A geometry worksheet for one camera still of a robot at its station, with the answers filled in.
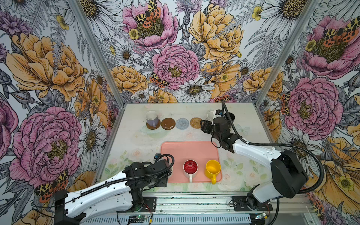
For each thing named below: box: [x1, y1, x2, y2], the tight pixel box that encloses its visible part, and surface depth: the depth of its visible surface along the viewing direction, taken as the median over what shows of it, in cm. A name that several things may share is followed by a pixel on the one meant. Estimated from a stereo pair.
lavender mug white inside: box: [145, 110, 159, 128], surface depth 105 cm
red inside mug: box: [182, 159, 199, 183], surface depth 83 cm
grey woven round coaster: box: [175, 117, 190, 130], surface depth 111 cm
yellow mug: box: [204, 159, 222, 185], surface depth 81 cm
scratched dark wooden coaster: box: [161, 117, 176, 130], surface depth 111 cm
